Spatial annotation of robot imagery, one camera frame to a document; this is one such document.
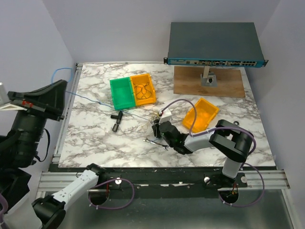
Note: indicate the black mounting rail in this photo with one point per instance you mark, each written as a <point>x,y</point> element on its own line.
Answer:
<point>159,182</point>

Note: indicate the grey switch stand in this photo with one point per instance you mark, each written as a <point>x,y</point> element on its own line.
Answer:
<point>208,78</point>

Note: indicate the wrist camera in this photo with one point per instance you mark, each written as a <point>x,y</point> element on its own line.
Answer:
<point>5,103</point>
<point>164,115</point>

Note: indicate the wooden base board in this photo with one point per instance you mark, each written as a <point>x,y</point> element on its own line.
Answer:
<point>229,82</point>

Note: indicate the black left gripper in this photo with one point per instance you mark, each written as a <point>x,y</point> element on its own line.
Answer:
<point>50,98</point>

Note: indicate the green plastic bin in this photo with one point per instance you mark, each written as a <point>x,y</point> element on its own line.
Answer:
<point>122,93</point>

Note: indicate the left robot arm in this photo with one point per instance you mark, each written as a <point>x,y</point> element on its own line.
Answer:
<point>20,208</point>

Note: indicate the small silver open-end wrench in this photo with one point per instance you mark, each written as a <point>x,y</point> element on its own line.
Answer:
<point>165,147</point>

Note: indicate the orange plastic bin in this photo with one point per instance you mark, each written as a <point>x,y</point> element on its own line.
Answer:
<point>143,88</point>

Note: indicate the blue network switch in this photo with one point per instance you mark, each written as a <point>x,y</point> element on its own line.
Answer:
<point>227,44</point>

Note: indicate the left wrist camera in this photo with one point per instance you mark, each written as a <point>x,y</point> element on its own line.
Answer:
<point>5,103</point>

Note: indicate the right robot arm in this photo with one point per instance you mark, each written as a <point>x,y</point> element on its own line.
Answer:
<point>233,141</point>

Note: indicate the loose yellow plastic bin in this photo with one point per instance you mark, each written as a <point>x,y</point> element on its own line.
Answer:
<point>206,112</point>

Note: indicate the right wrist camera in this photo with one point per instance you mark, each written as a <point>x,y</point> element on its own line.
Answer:
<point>164,115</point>

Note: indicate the black T-handle socket tool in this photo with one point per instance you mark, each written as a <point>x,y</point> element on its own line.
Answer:
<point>118,119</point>

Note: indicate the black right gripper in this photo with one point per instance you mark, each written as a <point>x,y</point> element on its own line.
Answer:
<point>154,128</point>

